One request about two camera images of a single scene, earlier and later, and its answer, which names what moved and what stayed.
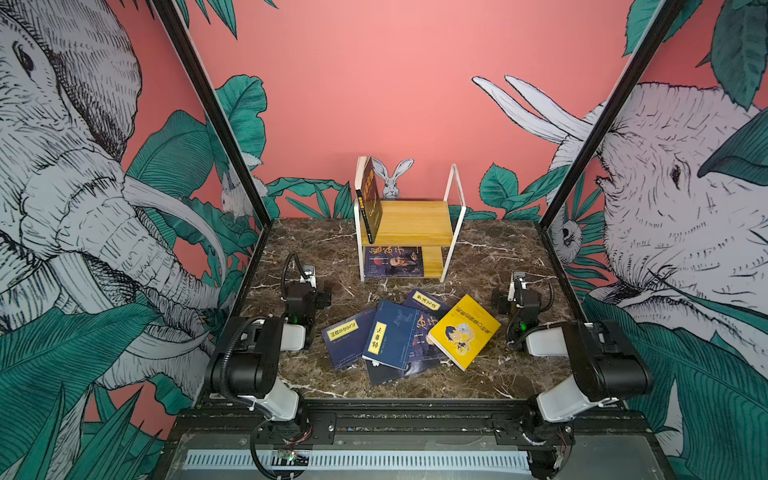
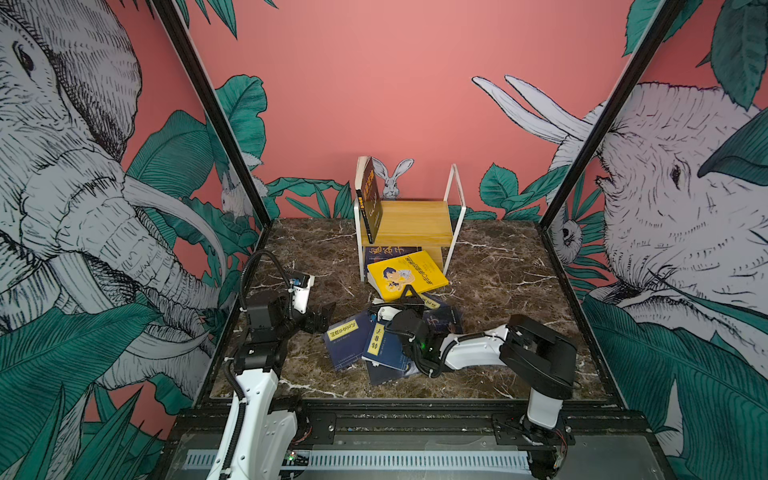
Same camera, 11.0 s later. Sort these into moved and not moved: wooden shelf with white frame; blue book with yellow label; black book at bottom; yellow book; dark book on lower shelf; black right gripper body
Moved: yellow book; black right gripper body
Not moved: blue book with yellow label; wooden shelf with white frame; black book at bottom; dark book on lower shelf
